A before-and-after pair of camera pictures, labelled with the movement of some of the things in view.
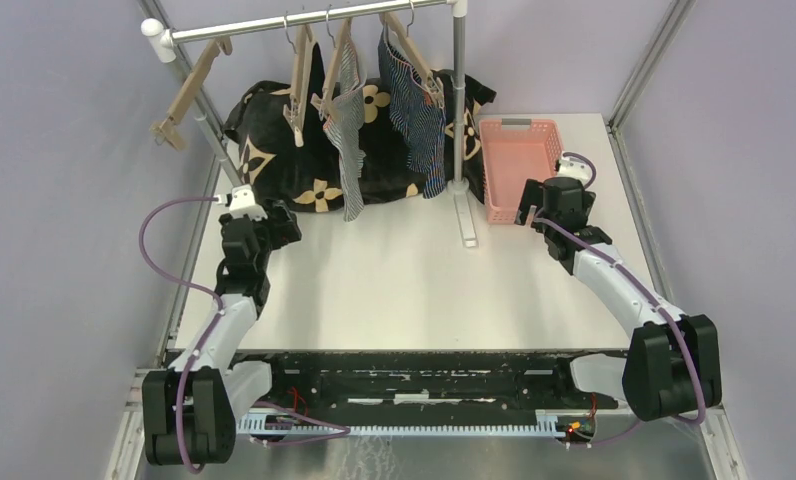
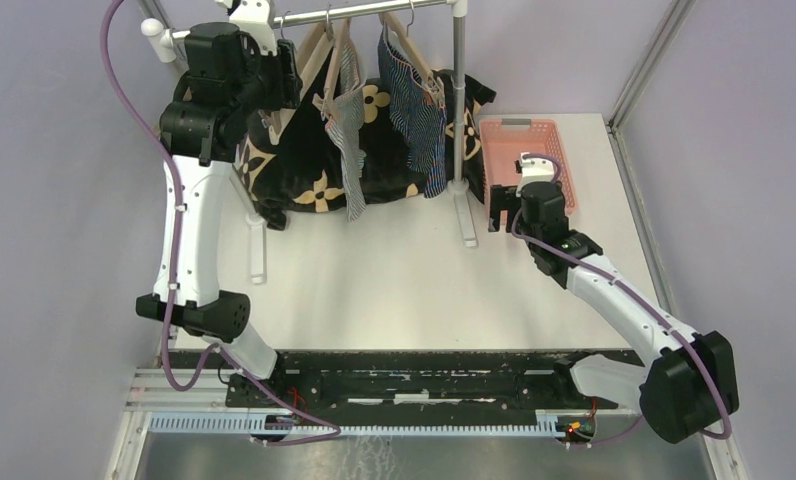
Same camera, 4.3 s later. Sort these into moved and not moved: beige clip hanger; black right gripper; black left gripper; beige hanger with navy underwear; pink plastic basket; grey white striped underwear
Moved: black left gripper; black right gripper; beige clip hanger
Not moved: grey white striped underwear; beige hanger with navy underwear; pink plastic basket
